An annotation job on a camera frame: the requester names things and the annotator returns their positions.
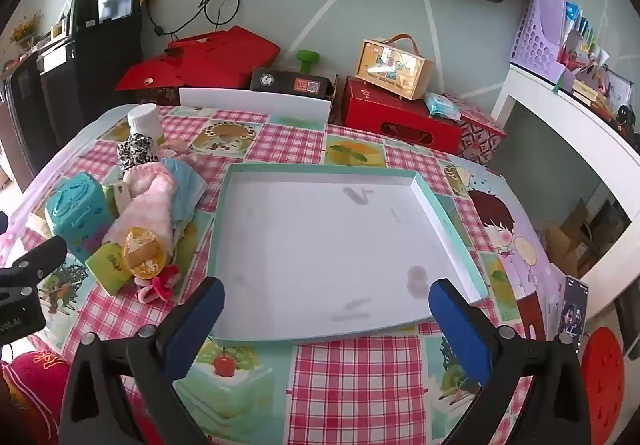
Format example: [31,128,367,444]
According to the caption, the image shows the blue wet wipes packet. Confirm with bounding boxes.
[424,92,462,122]

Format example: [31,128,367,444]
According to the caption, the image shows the white chair back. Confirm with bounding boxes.
[179,87,332,130]

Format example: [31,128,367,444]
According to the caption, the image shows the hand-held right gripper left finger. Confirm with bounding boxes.
[59,276,227,445]

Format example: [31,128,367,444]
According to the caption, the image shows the green dumbbell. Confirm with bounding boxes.
[296,50,323,74]

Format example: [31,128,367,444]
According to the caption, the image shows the red gift box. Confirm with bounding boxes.
[342,77,463,156]

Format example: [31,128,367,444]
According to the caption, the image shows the teal-rimmed white tray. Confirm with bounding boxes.
[206,163,489,346]

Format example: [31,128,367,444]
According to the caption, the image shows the yellow box with handle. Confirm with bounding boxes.
[356,34,434,100]

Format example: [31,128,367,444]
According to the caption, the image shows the row of books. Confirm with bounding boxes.
[560,0,636,123]

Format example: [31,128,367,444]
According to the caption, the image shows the red gift bag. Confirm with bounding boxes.
[115,25,281,93]

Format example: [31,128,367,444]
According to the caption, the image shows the pink fluffy towel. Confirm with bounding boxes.
[102,162,178,271]

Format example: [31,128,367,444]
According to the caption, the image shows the cardboard boxes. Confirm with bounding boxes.
[545,200,632,276]

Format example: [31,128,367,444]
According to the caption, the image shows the pink red hair tie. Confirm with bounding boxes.
[137,265,182,306]

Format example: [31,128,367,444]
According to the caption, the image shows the orange jelly cup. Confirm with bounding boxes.
[122,226,165,280]

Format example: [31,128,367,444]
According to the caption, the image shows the dark floral box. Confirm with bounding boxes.
[132,85,181,108]

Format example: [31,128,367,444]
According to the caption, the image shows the pink mesh hair net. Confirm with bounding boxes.
[159,145,201,166]

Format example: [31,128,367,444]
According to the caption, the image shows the white plastic bottle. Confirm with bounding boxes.
[127,104,165,146]

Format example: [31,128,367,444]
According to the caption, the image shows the black cabinet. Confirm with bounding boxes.
[0,15,146,186]

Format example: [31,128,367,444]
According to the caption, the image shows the smartphone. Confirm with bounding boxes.
[560,276,590,338]

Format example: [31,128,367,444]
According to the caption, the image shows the purple file basket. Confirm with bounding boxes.
[509,0,581,83]

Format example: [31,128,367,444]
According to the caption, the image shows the pink embroidered cushion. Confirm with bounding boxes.
[0,350,71,445]

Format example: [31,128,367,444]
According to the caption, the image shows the green snack packet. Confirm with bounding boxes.
[85,244,132,296]

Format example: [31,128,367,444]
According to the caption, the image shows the yellow flowers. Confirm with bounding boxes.
[10,15,43,44]

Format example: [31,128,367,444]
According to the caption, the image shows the red patterned box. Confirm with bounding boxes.
[445,95,507,160]

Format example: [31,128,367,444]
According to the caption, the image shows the white desk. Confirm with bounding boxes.
[490,62,640,321]

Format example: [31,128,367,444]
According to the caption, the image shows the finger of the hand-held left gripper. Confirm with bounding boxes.
[0,236,68,284]

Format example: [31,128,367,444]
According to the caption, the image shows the black box with gauge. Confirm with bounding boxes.
[250,67,337,100]

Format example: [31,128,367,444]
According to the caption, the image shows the blue face mask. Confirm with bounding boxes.
[160,159,207,226]

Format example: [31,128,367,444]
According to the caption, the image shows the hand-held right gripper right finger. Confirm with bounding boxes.
[428,278,598,445]

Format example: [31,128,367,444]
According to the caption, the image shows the leopard print scrunchie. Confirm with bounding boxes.
[116,134,160,172]

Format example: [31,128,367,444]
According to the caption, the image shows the pink checked printed tablecloth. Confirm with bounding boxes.
[0,105,566,445]

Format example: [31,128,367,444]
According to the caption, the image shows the red plastic stool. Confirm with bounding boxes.
[580,326,626,445]

